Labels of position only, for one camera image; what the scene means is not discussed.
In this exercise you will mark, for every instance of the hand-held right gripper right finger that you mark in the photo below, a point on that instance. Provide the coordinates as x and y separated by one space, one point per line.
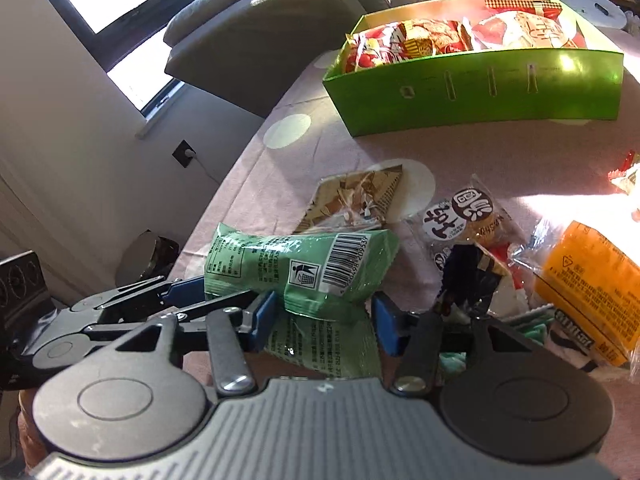
387 325

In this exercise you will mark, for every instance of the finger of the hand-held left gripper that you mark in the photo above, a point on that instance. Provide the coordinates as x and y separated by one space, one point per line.
185 291
220 302

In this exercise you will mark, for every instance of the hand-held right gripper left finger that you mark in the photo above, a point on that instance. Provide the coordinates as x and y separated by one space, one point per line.
262 322

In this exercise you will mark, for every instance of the green snack packet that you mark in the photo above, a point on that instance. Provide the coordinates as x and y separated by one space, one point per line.
280 265
325 345
535 325

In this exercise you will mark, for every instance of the black blue snack packet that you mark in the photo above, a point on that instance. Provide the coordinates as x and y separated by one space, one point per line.
467 272

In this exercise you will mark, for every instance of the brown patterned snack packet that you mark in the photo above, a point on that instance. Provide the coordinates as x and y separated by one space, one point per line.
350 200

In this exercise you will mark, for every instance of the brown round-label snack packet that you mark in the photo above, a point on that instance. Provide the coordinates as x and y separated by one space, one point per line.
470 220

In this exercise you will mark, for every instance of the green cardboard box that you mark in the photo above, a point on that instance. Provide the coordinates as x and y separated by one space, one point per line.
450 95

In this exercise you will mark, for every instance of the red white snack packet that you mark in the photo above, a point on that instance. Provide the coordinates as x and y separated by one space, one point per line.
367 52

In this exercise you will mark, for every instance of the small red yellow snack packet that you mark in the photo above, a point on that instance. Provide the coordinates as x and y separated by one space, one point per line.
627 172

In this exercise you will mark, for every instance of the red round-print snack packet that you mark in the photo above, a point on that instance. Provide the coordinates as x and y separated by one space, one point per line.
525 27

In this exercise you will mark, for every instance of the round dark object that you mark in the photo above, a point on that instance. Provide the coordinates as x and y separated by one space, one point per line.
145 260

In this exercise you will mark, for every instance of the pink dotted tablecloth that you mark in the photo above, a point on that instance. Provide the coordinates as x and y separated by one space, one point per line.
240 200

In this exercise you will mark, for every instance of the beige armchair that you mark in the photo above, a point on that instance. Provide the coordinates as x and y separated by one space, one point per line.
250 35

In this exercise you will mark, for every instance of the round white table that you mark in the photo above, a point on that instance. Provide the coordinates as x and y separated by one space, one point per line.
612 17

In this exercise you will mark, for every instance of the black wall outlet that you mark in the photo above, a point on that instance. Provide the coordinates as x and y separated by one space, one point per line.
184 152

